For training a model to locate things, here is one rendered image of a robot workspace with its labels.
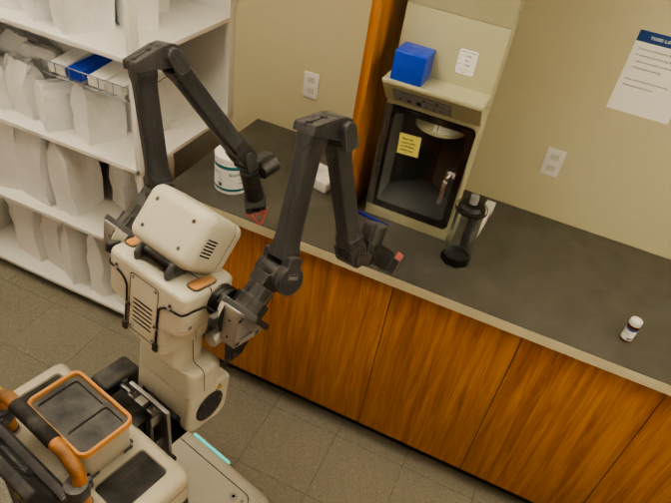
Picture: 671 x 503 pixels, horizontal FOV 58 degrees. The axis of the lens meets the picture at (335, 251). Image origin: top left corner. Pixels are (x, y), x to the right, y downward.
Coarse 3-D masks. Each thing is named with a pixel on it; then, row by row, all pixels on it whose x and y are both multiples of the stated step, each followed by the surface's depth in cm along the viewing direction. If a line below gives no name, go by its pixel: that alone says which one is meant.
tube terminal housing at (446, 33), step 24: (408, 24) 183; (432, 24) 180; (456, 24) 177; (480, 24) 174; (432, 48) 184; (456, 48) 181; (480, 48) 178; (504, 48) 175; (432, 72) 188; (480, 72) 182; (456, 120) 193; (384, 216) 225
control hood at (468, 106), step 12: (384, 84) 186; (396, 84) 183; (408, 84) 182; (432, 84) 184; (444, 84) 186; (420, 96) 183; (432, 96) 180; (444, 96) 179; (456, 96) 180; (468, 96) 181; (480, 96) 182; (420, 108) 193; (456, 108) 181; (468, 108) 178; (480, 108) 176; (468, 120) 187; (480, 120) 184
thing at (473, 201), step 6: (468, 198) 199; (474, 198) 194; (462, 204) 196; (468, 204) 196; (474, 204) 195; (480, 204) 197; (462, 210) 195; (468, 210) 194; (474, 210) 194; (480, 210) 195
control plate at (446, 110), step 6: (396, 90) 186; (396, 96) 191; (402, 96) 189; (408, 96) 187; (414, 96) 185; (402, 102) 194; (414, 102) 190; (420, 102) 188; (426, 102) 186; (432, 102) 184; (432, 108) 188; (438, 108) 187; (444, 108) 185; (450, 108) 183; (444, 114) 189; (450, 114) 188
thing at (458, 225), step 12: (456, 204) 198; (456, 216) 199; (480, 216) 194; (456, 228) 200; (468, 228) 198; (456, 240) 202; (468, 240) 201; (444, 252) 209; (456, 252) 204; (468, 252) 205
